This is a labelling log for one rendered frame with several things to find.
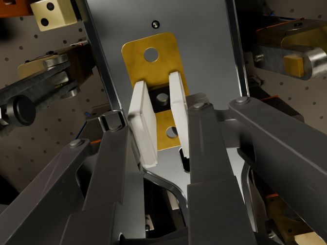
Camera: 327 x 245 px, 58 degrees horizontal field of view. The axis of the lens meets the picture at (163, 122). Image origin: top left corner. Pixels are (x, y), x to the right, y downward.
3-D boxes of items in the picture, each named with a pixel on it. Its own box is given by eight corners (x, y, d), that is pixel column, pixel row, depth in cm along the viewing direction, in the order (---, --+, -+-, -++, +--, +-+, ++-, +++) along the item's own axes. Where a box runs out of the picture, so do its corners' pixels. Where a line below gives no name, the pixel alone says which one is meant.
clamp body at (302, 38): (277, 35, 74) (370, 60, 41) (230, 48, 75) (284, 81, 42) (274, 8, 71) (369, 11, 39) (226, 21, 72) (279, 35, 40)
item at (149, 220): (156, 159, 86) (154, 230, 59) (146, 161, 86) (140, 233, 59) (152, 147, 84) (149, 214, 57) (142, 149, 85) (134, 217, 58)
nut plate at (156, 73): (200, 138, 23) (202, 145, 22) (153, 150, 23) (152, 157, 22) (173, 29, 20) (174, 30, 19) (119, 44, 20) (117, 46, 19)
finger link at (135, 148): (139, 175, 13) (76, 190, 13) (142, 131, 18) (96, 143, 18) (129, 146, 13) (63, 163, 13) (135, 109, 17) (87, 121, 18)
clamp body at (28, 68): (114, 56, 75) (78, 96, 42) (78, 65, 76) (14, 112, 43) (105, 29, 73) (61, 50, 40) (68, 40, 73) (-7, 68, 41)
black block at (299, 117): (266, 90, 79) (322, 135, 52) (229, 99, 80) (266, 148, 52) (263, 71, 77) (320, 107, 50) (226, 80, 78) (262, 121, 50)
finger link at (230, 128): (191, 130, 12) (262, 113, 12) (184, 96, 17) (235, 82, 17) (198, 160, 13) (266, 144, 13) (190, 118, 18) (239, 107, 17)
